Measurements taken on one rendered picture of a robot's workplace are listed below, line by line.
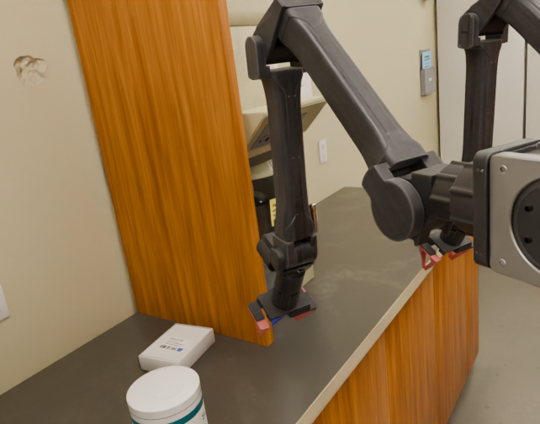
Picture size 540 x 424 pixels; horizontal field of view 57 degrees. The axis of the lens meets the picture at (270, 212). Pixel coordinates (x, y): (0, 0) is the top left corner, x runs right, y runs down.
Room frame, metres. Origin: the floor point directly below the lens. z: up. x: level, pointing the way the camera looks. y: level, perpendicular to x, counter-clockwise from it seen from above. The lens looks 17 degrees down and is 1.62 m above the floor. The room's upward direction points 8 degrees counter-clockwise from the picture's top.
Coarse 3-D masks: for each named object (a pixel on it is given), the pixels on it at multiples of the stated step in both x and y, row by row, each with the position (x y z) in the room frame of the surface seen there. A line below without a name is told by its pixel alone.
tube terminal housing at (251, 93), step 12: (240, 36) 1.29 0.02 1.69; (240, 48) 1.29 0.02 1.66; (240, 60) 1.28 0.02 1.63; (240, 72) 1.27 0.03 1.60; (240, 84) 1.27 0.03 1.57; (252, 84) 1.31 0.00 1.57; (240, 96) 1.26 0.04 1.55; (252, 96) 1.31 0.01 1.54; (264, 96) 1.35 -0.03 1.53; (252, 108) 1.30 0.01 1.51; (312, 276) 1.46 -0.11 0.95
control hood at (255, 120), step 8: (320, 96) 1.39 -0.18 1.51; (304, 104) 1.29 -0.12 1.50; (312, 104) 1.33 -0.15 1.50; (320, 104) 1.38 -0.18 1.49; (248, 112) 1.20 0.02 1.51; (256, 112) 1.18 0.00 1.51; (264, 112) 1.15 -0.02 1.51; (304, 112) 1.32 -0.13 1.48; (312, 112) 1.37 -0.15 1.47; (248, 120) 1.17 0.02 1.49; (256, 120) 1.16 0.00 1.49; (264, 120) 1.16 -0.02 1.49; (304, 120) 1.37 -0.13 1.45; (312, 120) 1.42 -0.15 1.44; (248, 128) 1.17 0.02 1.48; (256, 128) 1.16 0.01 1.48; (304, 128) 1.42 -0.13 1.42; (248, 136) 1.18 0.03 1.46; (256, 136) 1.19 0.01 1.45; (248, 144) 1.19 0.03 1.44
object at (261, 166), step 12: (252, 156) 1.27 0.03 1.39; (264, 156) 1.30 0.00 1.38; (252, 168) 1.25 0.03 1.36; (264, 168) 1.29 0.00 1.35; (252, 180) 1.25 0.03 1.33; (264, 180) 1.29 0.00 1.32; (264, 192) 1.28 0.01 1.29; (264, 204) 1.28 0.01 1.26; (264, 216) 1.27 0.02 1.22; (264, 228) 1.27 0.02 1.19; (264, 264) 1.25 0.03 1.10
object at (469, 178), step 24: (504, 144) 0.49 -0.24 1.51; (528, 144) 0.48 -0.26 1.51; (456, 168) 0.53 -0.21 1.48; (480, 168) 0.46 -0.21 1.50; (432, 192) 0.53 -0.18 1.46; (456, 192) 0.49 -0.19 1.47; (480, 192) 0.46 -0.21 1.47; (456, 216) 0.49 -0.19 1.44; (480, 216) 0.46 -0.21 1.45; (480, 240) 0.46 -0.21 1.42; (480, 264) 0.46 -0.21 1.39
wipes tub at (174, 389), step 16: (160, 368) 0.83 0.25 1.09; (176, 368) 0.82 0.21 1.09; (144, 384) 0.78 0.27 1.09; (160, 384) 0.77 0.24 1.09; (176, 384) 0.77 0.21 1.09; (192, 384) 0.76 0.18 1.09; (128, 400) 0.74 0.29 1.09; (144, 400) 0.73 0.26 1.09; (160, 400) 0.73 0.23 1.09; (176, 400) 0.72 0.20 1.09; (192, 400) 0.73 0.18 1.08; (144, 416) 0.71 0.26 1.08; (160, 416) 0.70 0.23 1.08; (176, 416) 0.71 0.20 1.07; (192, 416) 0.73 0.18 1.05
